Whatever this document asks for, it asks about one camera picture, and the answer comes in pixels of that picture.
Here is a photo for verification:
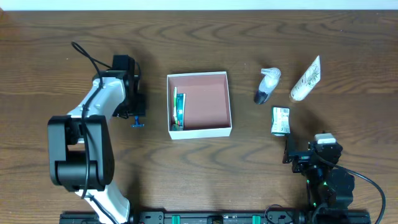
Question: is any blue disposable razor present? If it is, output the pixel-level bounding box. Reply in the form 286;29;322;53
131;116;144;128

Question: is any green white soap bar pack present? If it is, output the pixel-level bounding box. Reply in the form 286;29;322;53
271;106;290;136

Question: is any teal toothpaste tube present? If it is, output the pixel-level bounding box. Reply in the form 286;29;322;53
176;93;186;130

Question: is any white bamboo print lotion tube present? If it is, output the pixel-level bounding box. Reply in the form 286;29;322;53
289;55;321;101

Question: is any clear foam soap pump bottle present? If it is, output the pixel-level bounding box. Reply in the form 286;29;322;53
254;68;281;105

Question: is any white box with pink interior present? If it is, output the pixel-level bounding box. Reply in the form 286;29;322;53
167;72;233;140

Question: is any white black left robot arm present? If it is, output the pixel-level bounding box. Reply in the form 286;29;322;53
47;55;146;223

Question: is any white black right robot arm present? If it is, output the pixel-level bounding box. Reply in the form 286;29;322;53
282;133;354;209

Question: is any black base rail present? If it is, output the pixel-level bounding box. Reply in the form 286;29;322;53
58;210;373;224

